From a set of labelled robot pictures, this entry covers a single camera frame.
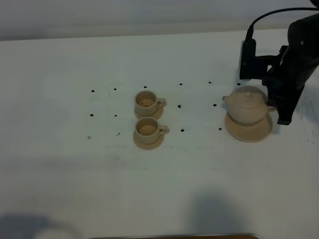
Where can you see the beige teapot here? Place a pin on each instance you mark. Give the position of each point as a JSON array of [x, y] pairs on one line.
[[247, 105]]

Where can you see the beige teacup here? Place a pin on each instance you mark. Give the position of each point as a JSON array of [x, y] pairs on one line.
[[147, 103], [148, 130]]

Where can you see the beige teapot saucer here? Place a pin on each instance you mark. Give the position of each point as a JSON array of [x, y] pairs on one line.
[[249, 133]]

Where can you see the beige near teacup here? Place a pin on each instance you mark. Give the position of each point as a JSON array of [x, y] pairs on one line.
[[148, 130]]

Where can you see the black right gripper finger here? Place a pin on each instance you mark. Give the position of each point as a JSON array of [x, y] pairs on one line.
[[274, 87], [287, 97]]

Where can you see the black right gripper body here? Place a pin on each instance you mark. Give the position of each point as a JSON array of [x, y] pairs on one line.
[[295, 62]]

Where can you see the beige near cup saucer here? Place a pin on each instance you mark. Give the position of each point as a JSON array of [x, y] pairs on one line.
[[145, 146]]

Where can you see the beige cup saucer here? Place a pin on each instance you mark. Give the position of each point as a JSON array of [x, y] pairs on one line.
[[157, 115], [145, 146]]

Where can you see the beige far teacup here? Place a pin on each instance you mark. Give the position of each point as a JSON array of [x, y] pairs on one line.
[[147, 103]]

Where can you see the beige far cup saucer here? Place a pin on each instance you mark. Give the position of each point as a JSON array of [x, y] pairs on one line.
[[157, 115]]

